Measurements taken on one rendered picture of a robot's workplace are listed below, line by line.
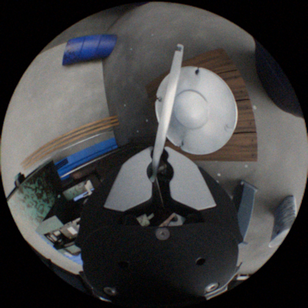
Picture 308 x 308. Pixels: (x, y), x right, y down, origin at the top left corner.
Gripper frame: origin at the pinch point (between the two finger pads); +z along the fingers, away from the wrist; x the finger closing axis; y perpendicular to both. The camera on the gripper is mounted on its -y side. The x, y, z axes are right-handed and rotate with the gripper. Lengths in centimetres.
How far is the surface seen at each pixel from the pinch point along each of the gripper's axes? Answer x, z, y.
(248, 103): 25.2, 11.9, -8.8
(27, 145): -211, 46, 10
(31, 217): -51, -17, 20
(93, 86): -113, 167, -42
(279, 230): 79, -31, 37
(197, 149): 13.1, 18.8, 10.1
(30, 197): -51, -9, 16
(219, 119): 16.8, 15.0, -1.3
